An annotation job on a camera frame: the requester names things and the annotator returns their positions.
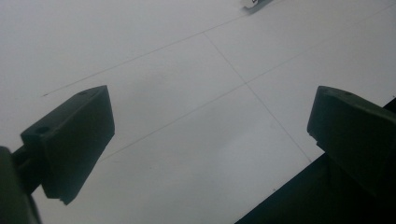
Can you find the white table sheet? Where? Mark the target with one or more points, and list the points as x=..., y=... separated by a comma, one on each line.
x=193, y=93

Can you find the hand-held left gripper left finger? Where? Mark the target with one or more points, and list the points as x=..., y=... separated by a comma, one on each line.
x=74, y=140

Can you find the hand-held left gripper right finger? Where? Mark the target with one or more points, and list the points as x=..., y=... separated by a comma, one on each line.
x=351, y=133

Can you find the white paper tag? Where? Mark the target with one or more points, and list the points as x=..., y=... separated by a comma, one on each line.
x=253, y=3

